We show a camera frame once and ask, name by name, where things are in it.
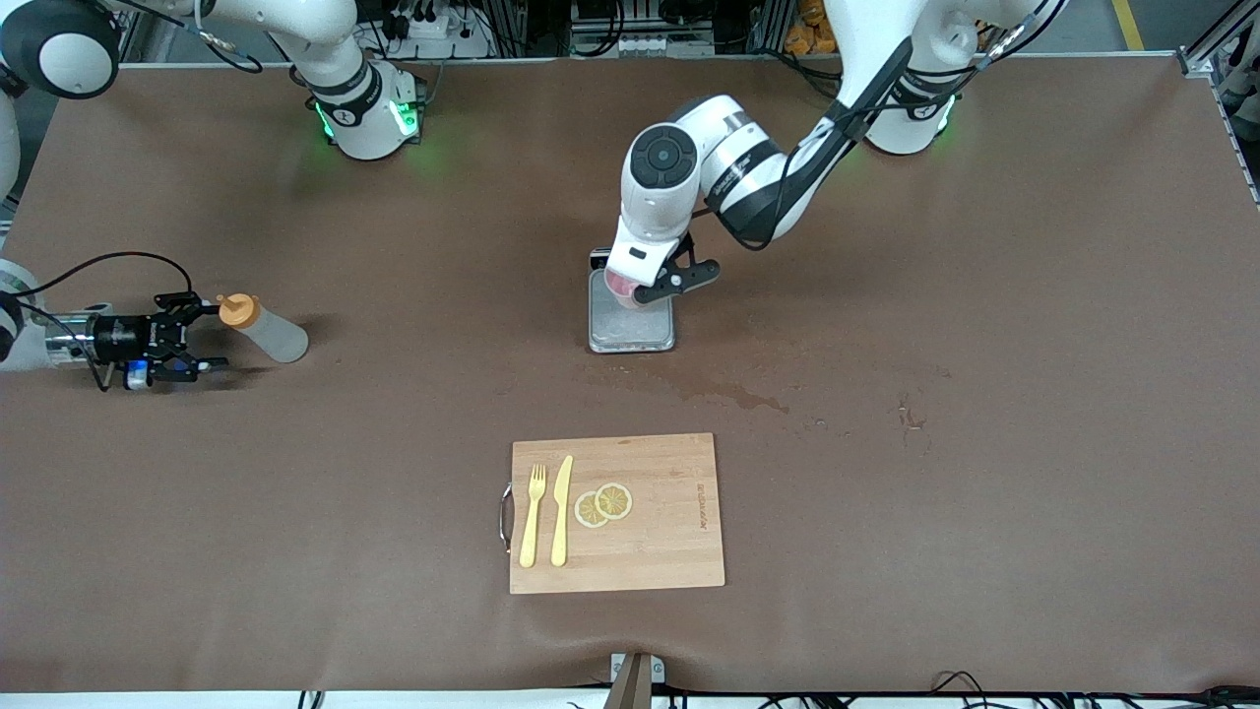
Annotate translucent squeeze bottle orange cap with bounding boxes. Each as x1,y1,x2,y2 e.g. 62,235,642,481
218,293,310,364

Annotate pink plastic cup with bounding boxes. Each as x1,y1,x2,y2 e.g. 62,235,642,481
604,268,653,312

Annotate white power strip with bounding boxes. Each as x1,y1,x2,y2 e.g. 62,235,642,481
379,0,493,60

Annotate yellow plastic fork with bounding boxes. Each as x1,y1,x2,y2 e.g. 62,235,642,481
519,464,547,569

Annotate yellow plastic knife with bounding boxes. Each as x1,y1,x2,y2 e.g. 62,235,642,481
550,455,574,568

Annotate grey digital kitchen scale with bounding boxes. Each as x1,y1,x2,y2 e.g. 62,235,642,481
588,246,677,355

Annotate black electronics box white connectors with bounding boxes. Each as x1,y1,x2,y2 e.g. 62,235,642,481
569,0,716,58

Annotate orange snack bag pile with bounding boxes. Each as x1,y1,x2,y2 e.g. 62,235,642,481
785,0,838,56

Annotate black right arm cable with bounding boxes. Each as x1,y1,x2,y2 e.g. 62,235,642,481
18,251,195,331

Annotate wooden cutting board metal handle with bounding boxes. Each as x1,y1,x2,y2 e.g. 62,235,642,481
500,432,726,596

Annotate metal table edge bracket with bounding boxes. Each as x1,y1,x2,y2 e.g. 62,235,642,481
608,651,666,709

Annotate black floor cable bundle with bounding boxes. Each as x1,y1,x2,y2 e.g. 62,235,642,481
925,670,1260,709

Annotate aluminium frame profile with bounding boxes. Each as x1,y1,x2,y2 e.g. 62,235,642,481
1176,18,1260,80

